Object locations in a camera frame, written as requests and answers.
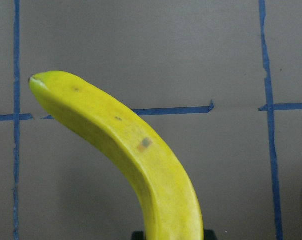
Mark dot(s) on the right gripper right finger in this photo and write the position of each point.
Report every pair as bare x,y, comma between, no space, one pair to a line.
209,235

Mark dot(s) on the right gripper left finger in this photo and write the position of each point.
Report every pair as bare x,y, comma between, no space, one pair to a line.
138,235

